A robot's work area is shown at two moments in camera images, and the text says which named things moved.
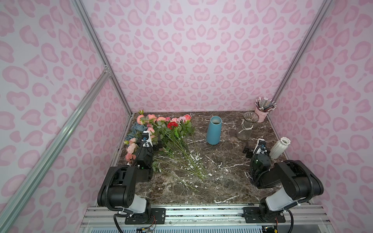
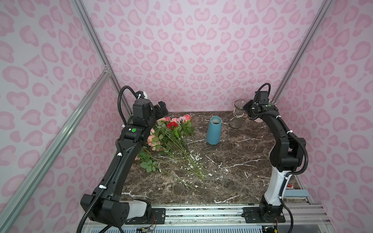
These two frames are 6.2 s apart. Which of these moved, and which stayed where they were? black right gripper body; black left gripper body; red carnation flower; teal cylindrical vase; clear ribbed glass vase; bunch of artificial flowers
Moved: clear ribbed glass vase; black right gripper body; black left gripper body
Stayed: red carnation flower; teal cylindrical vase; bunch of artificial flowers
